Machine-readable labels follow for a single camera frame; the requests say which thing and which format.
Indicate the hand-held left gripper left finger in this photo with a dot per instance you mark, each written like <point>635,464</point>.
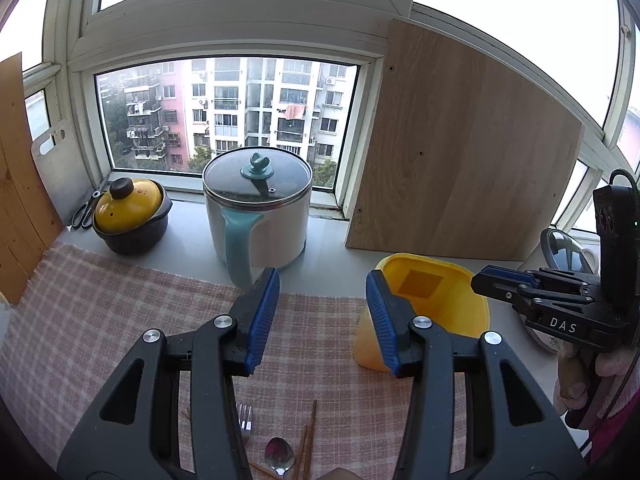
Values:
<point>264,310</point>

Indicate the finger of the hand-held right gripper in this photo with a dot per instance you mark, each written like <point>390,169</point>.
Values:
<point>500,290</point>
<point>505,275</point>

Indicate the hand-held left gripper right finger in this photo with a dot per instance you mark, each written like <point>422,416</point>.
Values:
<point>381,315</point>

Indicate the yellow plastic container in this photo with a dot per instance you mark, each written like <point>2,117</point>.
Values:
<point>450,310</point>

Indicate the wooden chopstick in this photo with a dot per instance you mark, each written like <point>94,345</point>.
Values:
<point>301,452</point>
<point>311,435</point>
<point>186,414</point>
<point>261,470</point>

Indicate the person's right forearm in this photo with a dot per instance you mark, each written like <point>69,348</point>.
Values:
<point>612,435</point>

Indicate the person's right hand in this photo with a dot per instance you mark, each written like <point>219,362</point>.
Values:
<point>572,385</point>

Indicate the glass pan lid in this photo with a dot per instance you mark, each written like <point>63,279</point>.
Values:
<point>565,250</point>

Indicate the metal fork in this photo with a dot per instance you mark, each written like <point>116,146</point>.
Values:
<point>245,422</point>

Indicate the glass lid teal knob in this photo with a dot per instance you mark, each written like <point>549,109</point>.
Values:
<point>260,180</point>

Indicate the large light wooden board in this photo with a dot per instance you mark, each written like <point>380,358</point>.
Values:
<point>460,150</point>

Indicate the metal spoon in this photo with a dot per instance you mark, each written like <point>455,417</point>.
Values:
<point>279,452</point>

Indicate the black clay pot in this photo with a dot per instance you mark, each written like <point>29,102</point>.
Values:
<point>135,240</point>

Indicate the pink checked cloth mat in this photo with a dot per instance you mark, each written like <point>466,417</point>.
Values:
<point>100,310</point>

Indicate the yellow clay pot lid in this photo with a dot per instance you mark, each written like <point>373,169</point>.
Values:
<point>125,207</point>

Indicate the apartment buildings outside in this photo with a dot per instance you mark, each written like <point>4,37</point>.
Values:
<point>225,110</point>

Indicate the black scissors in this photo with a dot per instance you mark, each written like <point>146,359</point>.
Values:
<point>82,212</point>

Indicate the white cutting board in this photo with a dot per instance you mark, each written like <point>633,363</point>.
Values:
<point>65,165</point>

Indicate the slatted wooden plank panel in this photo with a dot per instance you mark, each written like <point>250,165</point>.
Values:
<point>25,185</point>

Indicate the white window frame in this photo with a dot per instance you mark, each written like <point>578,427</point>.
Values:
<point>225,35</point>

